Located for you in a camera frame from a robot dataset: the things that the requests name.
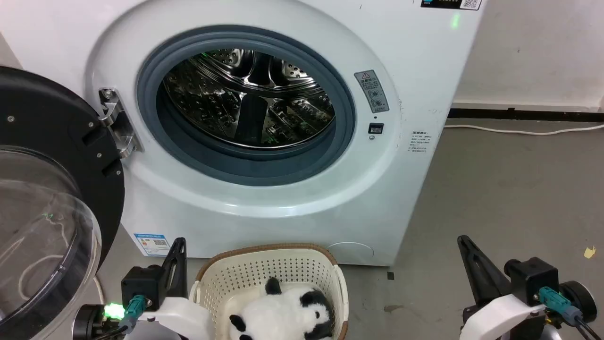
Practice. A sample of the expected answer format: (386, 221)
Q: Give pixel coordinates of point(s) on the steel washing machine drum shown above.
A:
(245, 99)

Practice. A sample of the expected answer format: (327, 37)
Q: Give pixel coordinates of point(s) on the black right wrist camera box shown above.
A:
(533, 276)

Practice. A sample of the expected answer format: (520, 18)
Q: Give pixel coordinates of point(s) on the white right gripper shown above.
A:
(500, 316)

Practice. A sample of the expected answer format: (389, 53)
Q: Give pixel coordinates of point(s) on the grey rubber door gasket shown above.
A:
(264, 163)

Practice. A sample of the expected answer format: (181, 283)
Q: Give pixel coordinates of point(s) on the black label with QR code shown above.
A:
(450, 4)

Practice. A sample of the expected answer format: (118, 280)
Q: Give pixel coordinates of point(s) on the blue energy label sticker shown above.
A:
(152, 243)

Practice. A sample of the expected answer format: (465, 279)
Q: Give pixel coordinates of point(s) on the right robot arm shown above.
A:
(578, 300)

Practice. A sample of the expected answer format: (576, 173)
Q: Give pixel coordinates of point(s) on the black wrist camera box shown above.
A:
(141, 285)
(533, 276)

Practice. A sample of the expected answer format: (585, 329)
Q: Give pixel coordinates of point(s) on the black washing machine door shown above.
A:
(42, 141)

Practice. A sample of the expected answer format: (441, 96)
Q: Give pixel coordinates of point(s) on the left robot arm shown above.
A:
(89, 323)

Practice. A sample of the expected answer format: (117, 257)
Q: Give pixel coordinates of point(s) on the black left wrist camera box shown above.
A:
(141, 285)

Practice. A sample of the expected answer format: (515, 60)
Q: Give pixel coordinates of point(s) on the chrome door hinge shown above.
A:
(118, 123)

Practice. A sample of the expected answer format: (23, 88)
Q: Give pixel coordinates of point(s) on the yellow paper scrap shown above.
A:
(589, 252)

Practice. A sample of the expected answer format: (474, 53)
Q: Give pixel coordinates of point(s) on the black and white panda plush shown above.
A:
(283, 314)

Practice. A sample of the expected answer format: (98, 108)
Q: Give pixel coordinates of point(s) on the grey warning sticker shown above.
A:
(373, 91)

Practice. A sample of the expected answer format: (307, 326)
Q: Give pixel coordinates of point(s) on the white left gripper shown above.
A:
(184, 316)

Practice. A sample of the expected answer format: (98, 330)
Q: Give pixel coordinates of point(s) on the white front-load washing machine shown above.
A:
(330, 203)

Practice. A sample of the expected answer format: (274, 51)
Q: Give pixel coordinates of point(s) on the white laundry basket brown rim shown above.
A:
(264, 271)

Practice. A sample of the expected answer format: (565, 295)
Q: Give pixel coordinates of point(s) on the black baseboard strip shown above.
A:
(524, 114)

